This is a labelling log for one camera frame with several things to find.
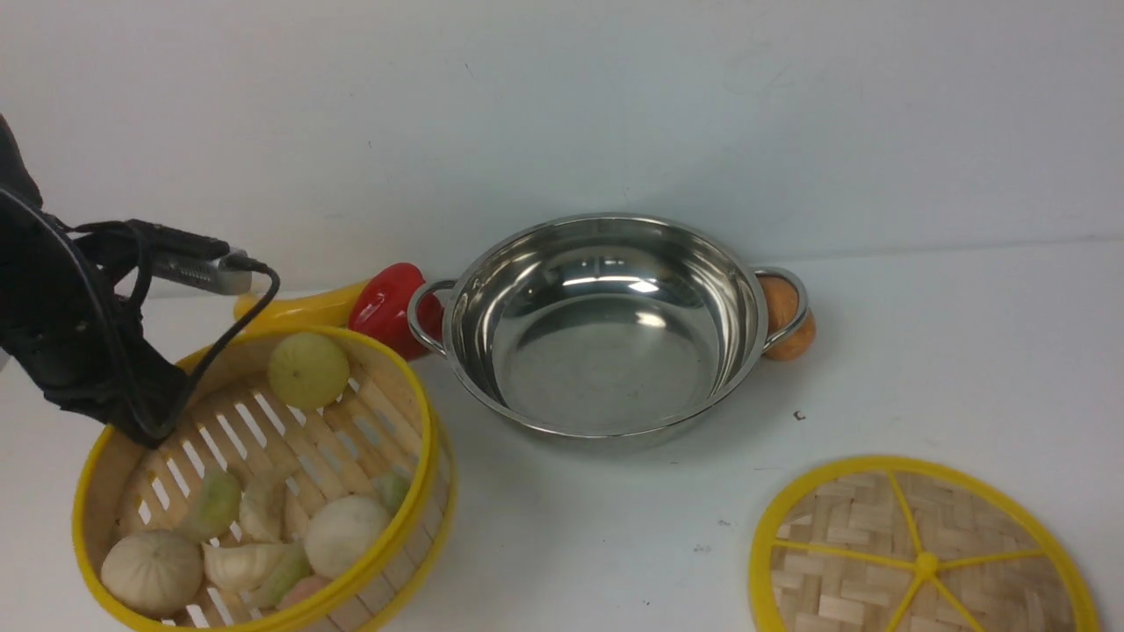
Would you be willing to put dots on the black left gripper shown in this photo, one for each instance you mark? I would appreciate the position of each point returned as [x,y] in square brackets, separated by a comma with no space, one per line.
[71,312]

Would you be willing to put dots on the bamboo steamer basket yellow rim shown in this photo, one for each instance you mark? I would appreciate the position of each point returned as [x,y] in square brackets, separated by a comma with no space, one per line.
[383,421]

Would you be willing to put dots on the bamboo steamer lid yellow frame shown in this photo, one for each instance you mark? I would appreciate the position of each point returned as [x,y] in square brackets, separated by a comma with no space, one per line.
[890,543]

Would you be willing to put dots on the stainless steel pot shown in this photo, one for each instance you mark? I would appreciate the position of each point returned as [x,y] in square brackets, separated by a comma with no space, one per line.
[606,328]

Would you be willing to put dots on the yellow-green bun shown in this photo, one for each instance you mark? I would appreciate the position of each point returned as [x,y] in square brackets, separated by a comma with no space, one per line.
[307,371]

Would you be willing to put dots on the yellow banana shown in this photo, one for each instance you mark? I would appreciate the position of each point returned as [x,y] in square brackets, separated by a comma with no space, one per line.
[325,309]

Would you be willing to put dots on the white dumpling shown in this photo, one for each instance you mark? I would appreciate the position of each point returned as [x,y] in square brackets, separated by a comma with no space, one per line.
[262,509]

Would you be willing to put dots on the beige round bun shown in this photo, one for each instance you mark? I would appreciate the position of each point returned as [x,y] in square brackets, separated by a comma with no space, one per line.
[155,573]

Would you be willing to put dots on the pale flat dumpling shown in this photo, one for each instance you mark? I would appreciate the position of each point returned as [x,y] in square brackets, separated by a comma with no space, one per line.
[241,569]

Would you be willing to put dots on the red bell pepper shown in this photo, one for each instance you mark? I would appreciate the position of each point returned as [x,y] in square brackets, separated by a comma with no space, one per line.
[380,311]

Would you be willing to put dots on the white round bun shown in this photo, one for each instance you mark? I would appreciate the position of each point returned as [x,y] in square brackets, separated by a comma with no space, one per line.
[342,532]

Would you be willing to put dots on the pink dumpling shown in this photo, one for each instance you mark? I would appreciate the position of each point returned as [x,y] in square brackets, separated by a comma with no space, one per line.
[302,590]

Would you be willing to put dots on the small green dumpling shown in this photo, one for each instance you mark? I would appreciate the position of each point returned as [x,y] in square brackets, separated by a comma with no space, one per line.
[392,489]

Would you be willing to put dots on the orange fruit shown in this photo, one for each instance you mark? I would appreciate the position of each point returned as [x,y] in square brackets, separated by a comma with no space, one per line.
[782,301]

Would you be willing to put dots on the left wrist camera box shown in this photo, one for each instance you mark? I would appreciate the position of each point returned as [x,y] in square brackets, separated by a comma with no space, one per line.
[199,262]

